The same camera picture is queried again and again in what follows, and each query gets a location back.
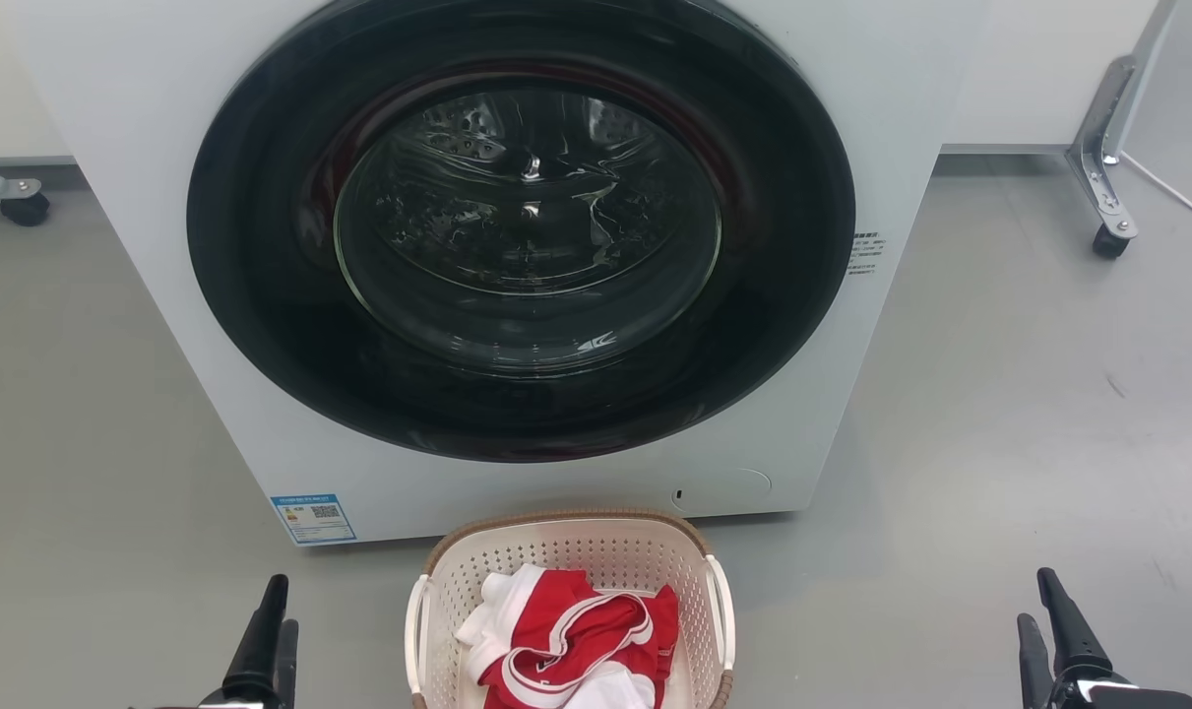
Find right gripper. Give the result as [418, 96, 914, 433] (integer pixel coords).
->
[1016, 567, 1192, 709]

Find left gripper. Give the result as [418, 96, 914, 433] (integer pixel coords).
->
[198, 574, 300, 709]

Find cream perforated laundry basket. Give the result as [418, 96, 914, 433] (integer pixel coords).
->
[404, 508, 736, 709]

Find blue energy label sticker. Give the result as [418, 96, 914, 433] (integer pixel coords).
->
[270, 493, 357, 546]

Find red and white garment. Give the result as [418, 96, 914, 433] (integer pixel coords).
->
[455, 563, 681, 709]

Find white front-load washing machine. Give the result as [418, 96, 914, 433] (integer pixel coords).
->
[20, 0, 990, 548]

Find black round washer door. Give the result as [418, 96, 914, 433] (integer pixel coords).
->
[186, 0, 857, 464]

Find grey metal leg with caster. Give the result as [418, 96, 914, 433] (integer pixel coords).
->
[1065, 0, 1179, 261]

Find black caster wheel left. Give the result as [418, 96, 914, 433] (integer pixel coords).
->
[0, 174, 52, 228]

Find thin white cable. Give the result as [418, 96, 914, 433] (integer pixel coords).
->
[1117, 148, 1192, 235]

